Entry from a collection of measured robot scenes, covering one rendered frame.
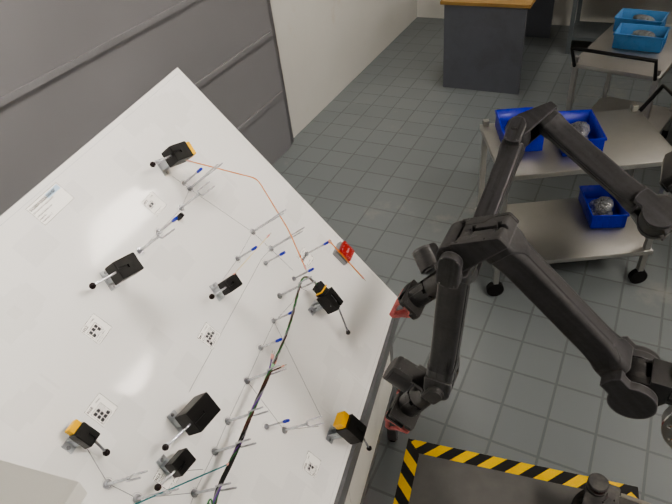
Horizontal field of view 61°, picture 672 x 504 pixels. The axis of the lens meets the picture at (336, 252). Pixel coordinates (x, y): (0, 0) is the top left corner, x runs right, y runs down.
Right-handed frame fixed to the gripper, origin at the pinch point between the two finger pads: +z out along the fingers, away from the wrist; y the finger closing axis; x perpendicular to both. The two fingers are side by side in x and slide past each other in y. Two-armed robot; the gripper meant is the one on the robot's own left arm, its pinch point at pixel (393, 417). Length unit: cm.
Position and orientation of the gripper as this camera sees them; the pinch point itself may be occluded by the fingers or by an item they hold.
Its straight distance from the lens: 149.2
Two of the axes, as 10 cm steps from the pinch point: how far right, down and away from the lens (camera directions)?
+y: -4.5, 6.1, -6.5
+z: -3.5, 5.5, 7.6
